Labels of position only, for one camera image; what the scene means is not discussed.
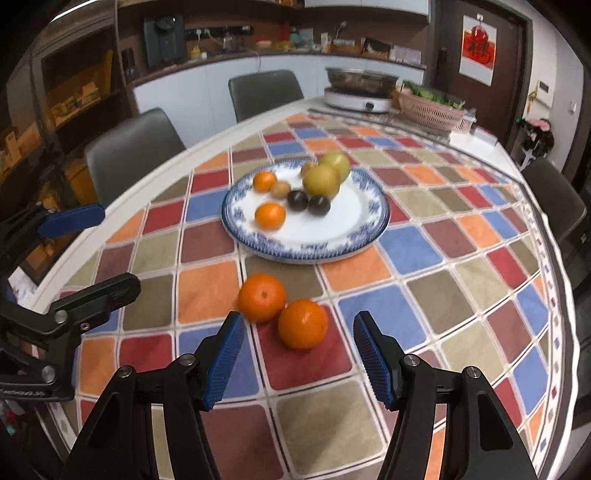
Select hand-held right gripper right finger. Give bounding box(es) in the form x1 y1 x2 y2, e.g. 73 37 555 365
352 310 539 480

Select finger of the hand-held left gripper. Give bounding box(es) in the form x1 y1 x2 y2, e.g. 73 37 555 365
0 203 106 259
0 272 141 342

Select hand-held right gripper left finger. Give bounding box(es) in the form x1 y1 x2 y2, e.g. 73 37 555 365
65 311 246 480

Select large orange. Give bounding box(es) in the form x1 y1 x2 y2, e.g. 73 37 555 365
277 298 329 350
237 273 287 323

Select blue-rimmed white plate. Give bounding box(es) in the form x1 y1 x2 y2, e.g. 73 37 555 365
221 157 391 265

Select yellow-green pear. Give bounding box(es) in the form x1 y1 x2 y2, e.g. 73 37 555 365
302 165 341 199
318 152 352 182

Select grey dining chair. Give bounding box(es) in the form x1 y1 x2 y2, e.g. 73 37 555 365
84 107 185 208
228 70 304 123
522 158 587 245

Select colourful checkered tablecloth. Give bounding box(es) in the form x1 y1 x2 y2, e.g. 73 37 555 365
46 108 578 480

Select wooden display cabinet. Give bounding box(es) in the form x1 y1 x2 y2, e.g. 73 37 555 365
0 9 134 287

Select white lower cabinets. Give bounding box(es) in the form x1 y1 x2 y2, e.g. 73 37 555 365
131 53 428 139

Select white cabinets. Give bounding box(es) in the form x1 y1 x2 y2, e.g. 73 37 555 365
302 0 430 17
131 53 428 139

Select dark water dispenser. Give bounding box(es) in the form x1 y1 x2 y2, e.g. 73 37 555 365
143 15 188 70

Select black power strip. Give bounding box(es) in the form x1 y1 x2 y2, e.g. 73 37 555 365
185 26 254 40

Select pink colander basket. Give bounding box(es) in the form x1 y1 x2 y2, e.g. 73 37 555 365
398 90 465 130

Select white induction cooker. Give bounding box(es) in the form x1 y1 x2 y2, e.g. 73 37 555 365
323 86 393 114

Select green leafy vegetables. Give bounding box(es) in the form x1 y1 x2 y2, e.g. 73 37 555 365
403 80 465 109

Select stroller with pink cloth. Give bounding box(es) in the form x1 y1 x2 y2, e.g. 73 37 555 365
517 117 555 167

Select steel pot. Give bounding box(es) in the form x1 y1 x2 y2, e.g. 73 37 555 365
325 67 400 95

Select brown door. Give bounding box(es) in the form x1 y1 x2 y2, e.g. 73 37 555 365
429 0 532 162

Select white card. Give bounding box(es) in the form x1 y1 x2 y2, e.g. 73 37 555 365
390 46 422 64

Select white upper cabinets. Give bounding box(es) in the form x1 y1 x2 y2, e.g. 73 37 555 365
302 0 430 17

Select dark picture frame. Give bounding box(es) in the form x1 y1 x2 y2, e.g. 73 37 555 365
361 37 393 58

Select red wall poster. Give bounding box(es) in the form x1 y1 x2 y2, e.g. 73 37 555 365
458 14 499 86

